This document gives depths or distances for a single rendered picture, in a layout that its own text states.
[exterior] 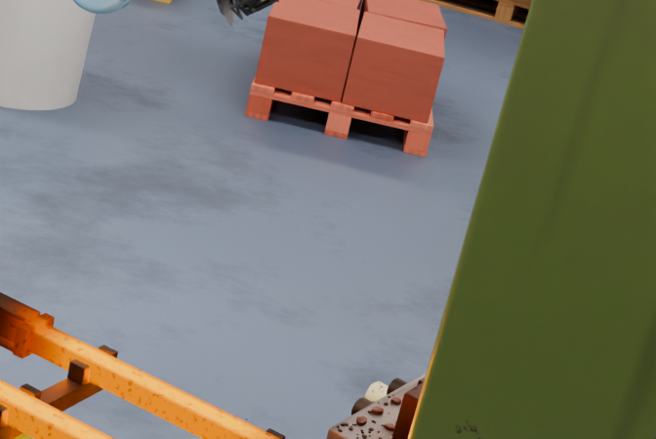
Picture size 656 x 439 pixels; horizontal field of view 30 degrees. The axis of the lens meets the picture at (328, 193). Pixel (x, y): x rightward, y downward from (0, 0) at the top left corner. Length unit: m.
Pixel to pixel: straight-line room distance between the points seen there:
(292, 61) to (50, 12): 1.09
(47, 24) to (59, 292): 1.53
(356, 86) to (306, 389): 2.24
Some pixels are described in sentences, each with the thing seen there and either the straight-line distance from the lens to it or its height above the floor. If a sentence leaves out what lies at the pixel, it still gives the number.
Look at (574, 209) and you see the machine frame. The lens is 0.79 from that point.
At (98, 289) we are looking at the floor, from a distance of 3.52.
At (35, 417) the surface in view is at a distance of 1.19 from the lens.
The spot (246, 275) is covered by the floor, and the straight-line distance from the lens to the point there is 3.76.
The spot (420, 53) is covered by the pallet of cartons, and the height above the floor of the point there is 0.43.
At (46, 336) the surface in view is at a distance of 1.32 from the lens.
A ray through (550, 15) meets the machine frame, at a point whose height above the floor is 1.44.
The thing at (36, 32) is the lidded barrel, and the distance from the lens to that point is 4.74.
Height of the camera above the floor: 1.56
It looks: 20 degrees down
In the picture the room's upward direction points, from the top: 13 degrees clockwise
